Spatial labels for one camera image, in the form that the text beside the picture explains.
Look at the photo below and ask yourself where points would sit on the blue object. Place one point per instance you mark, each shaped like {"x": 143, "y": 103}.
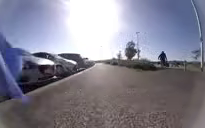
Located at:
{"x": 5, "y": 66}

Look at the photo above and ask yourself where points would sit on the tall curved lamp post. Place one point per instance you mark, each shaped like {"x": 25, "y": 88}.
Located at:
{"x": 201, "y": 43}

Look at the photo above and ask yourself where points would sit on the row of parked cars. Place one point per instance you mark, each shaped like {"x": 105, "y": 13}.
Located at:
{"x": 43, "y": 66}

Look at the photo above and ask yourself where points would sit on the grey asphalt path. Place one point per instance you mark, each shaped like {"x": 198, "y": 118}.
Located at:
{"x": 116, "y": 93}

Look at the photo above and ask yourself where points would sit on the short post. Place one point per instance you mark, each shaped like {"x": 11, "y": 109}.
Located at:
{"x": 185, "y": 65}

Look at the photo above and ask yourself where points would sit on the person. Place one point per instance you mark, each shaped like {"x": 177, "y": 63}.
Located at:
{"x": 162, "y": 58}

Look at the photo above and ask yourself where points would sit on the low bushes strip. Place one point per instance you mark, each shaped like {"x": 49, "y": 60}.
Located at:
{"x": 136, "y": 63}

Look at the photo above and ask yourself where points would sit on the distant lamp post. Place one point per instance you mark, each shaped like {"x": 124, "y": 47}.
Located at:
{"x": 137, "y": 45}

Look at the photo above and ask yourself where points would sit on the kerb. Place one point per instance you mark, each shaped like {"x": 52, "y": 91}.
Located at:
{"x": 56, "y": 81}

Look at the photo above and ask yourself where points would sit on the tree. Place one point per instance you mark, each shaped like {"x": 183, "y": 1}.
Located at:
{"x": 130, "y": 50}

